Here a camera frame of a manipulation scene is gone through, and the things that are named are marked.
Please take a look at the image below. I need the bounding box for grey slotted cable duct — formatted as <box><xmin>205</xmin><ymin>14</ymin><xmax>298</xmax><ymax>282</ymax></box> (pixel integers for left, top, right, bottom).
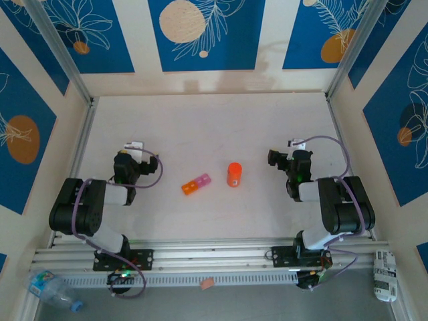
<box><xmin>62</xmin><ymin>272</ymin><xmax>300</xmax><ymax>288</ymax></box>

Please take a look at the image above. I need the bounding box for aluminium corner post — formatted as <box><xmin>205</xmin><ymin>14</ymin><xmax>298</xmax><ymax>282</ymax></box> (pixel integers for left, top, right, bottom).
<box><xmin>326</xmin><ymin>0</ymin><xmax>385</xmax><ymax>101</ymax></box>
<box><xmin>25</xmin><ymin>0</ymin><xmax>94</xmax><ymax>105</ymax></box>

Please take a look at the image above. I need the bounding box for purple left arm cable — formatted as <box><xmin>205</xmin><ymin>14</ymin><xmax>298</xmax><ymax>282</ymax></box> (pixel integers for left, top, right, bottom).
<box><xmin>72</xmin><ymin>149</ymin><xmax>165</xmax><ymax>300</ymax></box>

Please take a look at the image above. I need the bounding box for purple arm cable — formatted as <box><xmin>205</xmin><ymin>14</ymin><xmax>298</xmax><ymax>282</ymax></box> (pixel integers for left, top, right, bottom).
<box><xmin>72</xmin><ymin>149</ymin><xmax>165</xmax><ymax>300</ymax></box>
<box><xmin>299</xmin><ymin>134</ymin><xmax>366</xmax><ymax>291</ymax></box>

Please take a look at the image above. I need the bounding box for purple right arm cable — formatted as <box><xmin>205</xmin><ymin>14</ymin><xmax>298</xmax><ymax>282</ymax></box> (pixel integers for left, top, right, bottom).
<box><xmin>299</xmin><ymin>134</ymin><xmax>366</xmax><ymax>291</ymax></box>

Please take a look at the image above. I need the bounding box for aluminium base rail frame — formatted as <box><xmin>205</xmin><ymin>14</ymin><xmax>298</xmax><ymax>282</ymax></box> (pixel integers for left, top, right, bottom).
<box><xmin>29</xmin><ymin>236</ymin><xmax>391</xmax><ymax>279</ymax></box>

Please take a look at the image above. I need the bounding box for black control board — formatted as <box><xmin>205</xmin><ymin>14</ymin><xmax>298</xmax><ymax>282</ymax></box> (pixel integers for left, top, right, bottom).
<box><xmin>296</xmin><ymin>269</ymin><xmax>330</xmax><ymax>292</ymax></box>
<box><xmin>106</xmin><ymin>271</ymin><xmax>138</xmax><ymax>295</ymax></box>

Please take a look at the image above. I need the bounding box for clear plastic water bottle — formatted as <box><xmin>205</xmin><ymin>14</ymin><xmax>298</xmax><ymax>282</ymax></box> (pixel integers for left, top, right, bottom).
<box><xmin>23</xmin><ymin>269</ymin><xmax>84</xmax><ymax>314</ymax></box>

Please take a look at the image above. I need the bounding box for orange pill bottle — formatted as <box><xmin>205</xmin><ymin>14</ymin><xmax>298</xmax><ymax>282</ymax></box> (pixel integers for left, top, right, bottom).
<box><xmin>226</xmin><ymin>162</ymin><xmax>242</xmax><ymax>189</ymax></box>

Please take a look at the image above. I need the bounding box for orange pink pill organizer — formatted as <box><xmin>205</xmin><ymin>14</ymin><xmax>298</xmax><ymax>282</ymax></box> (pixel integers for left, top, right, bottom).
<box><xmin>181</xmin><ymin>172</ymin><xmax>213</xmax><ymax>196</ymax></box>

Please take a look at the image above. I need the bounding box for aluminium table side rail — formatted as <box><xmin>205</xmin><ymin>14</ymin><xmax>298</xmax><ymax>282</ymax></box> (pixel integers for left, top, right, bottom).
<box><xmin>326</xmin><ymin>92</ymin><xmax>377</xmax><ymax>241</ymax></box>
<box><xmin>48</xmin><ymin>96</ymin><xmax>98</xmax><ymax>248</ymax></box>

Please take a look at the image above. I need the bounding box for newspaper wrapped package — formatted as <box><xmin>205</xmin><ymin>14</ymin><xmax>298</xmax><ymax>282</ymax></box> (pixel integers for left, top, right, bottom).
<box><xmin>371</xmin><ymin>249</ymin><xmax>399</xmax><ymax>304</ymax></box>

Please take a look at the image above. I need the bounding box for blue floral wall poster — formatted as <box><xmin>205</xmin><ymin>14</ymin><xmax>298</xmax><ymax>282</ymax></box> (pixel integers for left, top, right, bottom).
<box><xmin>41</xmin><ymin>0</ymin><xmax>136</xmax><ymax>74</ymax></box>
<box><xmin>0</xmin><ymin>48</ymin><xmax>58</xmax><ymax>215</ymax></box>
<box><xmin>148</xmin><ymin>0</ymin><xmax>267</xmax><ymax>72</ymax></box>
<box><xmin>347</xmin><ymin>0</ymin><xmax>413</xmax><ymax>90</ymax></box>
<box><xmin>0</xmin><ymin>0</ymin><xmax>70</xmax><ymax>97</ymax></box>
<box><xmin>282</xmin><ymin>0</ymin><xmax>372</xmax><ymax>70</ymax></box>
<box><xmin>362</xmin><ymin>33</ymin><xmax>428</xmax><ymax>208</ymax></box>

